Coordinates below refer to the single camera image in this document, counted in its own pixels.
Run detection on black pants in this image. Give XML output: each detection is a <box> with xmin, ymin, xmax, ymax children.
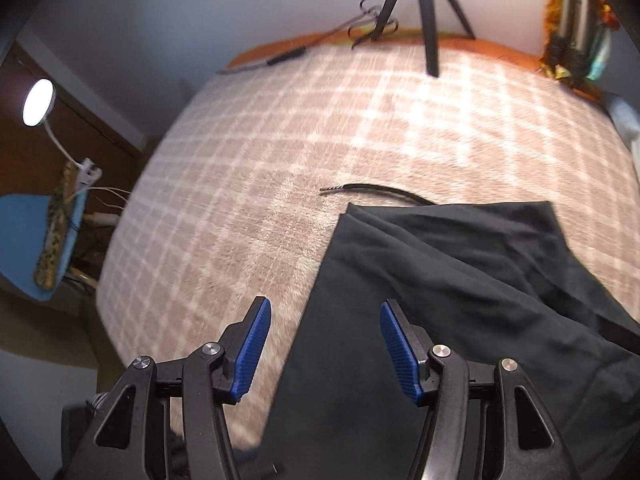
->
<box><xmin>258</xmin><ymin>203</ymin><xmax>639</xmax><ymax>479</ymax></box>

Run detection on checkered beige bed blanket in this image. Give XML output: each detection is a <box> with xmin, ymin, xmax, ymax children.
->
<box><xmin>96</xmin><ymin>44</ymin><xmax>639</xmax><ymax>448</ymax></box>

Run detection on patterned cloth on chair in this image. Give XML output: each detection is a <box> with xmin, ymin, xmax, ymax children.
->
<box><xmin>34</xmin><ymin>162</ymin><xmax>78</xmax><ymax>290</ymax></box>

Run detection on blue chair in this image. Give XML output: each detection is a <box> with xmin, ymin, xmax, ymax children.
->
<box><xmin>0</xmin><ymin>193</ymin><xmax>87</xmax><ymax>301</ymax></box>

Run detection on folded blue towel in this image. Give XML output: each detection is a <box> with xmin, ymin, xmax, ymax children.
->
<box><xmin>602</xmin><ymin>91</ymin><xmax>640</xmax><ymax>151</ymax></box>

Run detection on small round desk lamp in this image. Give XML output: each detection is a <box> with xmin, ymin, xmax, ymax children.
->
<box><xmin>22</xmin><ymin>78</ymin><xmax>102</xmax><ymax>188</ymax></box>

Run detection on framed picture with garland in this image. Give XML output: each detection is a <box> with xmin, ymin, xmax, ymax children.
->
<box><xmin>539</xmin><ymin>0</ymin><xmax>620</xmax><ymax>103</ymax></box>

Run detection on black tripod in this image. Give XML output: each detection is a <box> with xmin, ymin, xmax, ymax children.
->
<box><xmin>359</xmin><ymin>0</ymin><xmax>476</xmax><ymax>78</ymax></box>

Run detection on black cable on bed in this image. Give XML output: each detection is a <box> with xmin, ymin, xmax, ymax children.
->
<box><xmin>318</xmin><ymin>182</ymin><xmax>437</xmax><ymax>207</ymax></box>

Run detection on orange wooden bed frame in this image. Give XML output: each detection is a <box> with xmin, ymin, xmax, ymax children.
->
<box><xmin>227</xmin><ymin>28</ymin><xmax>542</xmax><ymax>75</ymax></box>

